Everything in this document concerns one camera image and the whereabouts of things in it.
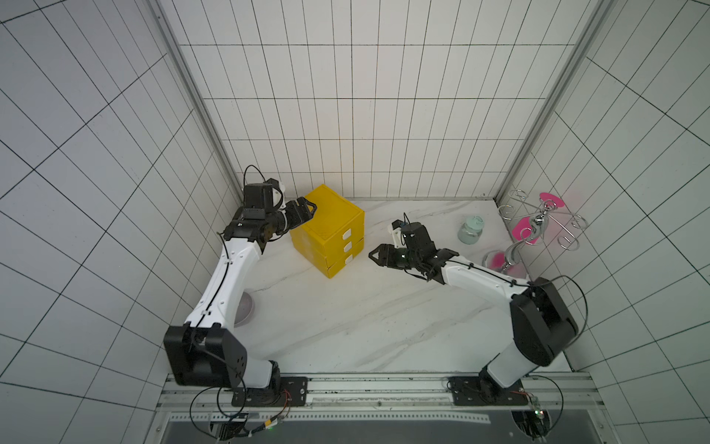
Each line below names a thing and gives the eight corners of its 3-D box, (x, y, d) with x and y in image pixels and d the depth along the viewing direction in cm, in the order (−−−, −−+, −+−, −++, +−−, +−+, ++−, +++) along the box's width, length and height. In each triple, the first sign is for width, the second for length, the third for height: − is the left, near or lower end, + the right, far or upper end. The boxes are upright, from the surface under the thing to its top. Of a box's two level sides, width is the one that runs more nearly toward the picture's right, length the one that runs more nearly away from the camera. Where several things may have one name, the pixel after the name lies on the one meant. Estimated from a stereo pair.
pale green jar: (460, 244, 106) (467, 230, 99) (456, 230, 110) (462, 215, 103) (479, 244, 106) (487, 230, 99) (474, 230, 110) (482, 215, 103)
